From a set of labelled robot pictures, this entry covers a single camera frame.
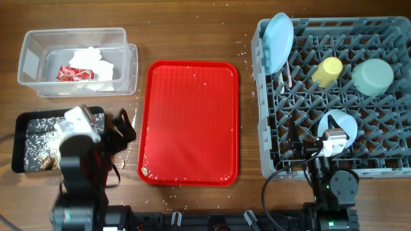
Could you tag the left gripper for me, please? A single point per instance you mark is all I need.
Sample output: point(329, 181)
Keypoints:
point(119, 139)

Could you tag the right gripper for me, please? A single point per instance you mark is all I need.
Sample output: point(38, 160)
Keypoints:
point(305, 149)

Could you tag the light blue bowl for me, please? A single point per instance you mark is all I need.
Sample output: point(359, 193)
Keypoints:
point(344, 120)

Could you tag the yellow plastic cup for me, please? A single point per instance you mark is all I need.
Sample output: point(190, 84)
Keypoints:
point(327, 72)

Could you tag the red snack wrapper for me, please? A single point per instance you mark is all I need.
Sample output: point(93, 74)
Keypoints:
point(74, 74)

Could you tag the white paper napkin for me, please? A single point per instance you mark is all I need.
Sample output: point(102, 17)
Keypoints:
point(92, 59)

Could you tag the white plastic fork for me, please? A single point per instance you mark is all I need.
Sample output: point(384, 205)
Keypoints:
point(289, 76)

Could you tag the green small bowl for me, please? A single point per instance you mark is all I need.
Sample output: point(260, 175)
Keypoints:
point(372, 77)

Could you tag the large light blue plate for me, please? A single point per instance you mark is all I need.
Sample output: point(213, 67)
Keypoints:
point(277, 42)

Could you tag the white plastic spoon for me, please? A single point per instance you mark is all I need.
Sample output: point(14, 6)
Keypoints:
point(281, 83)

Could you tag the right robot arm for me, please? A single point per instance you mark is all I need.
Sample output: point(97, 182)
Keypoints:
point(334, 189)

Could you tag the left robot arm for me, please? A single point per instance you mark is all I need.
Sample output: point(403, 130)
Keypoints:
point(85, 162)

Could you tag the clear plastic waste bin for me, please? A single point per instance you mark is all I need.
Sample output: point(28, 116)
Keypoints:
point(45, 51)

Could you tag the grey dishwasher rack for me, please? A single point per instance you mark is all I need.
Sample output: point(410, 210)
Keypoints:
point(382, 145)

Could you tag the black food waste tray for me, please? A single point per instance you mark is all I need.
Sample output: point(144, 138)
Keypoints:
point(18, 146)

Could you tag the peanut on tray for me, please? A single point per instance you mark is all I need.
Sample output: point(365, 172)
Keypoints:
point(144, 171)

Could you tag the red serving tray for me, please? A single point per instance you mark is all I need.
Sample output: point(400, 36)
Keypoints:
point(190, 124)

